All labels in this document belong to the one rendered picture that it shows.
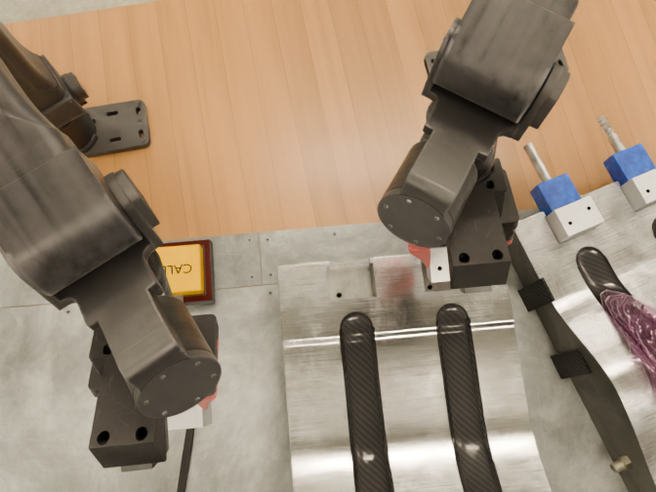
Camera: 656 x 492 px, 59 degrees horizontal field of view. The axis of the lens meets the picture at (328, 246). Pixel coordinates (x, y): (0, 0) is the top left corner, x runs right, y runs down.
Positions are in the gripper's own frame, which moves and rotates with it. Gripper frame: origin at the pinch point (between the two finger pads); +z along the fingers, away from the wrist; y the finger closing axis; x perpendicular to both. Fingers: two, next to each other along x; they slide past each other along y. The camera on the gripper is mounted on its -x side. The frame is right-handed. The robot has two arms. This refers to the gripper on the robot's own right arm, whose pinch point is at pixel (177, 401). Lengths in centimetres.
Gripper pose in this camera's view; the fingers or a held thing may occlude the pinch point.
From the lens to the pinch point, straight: 59.3
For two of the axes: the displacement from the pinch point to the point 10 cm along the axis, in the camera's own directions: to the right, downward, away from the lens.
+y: 9.9, -0.9, 0.6
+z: 0.2, 6.8, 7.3
